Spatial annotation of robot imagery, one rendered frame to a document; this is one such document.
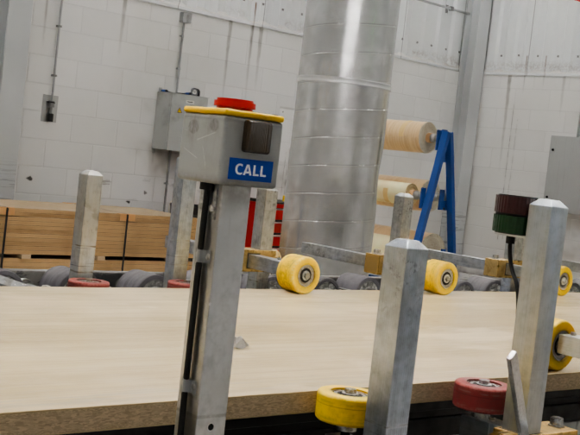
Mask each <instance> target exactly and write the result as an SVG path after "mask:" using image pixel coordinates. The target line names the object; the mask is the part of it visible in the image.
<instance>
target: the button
mask: <svg viewBox="0 0 580 435"><path fill-rule="evenodd" d="M214 105H216V106H217V108H232V109H234V110H247V111H253V110H255V107H256V104H254V102H253V101H249V100H243V99H237V98H217V99H214Z"/></svg>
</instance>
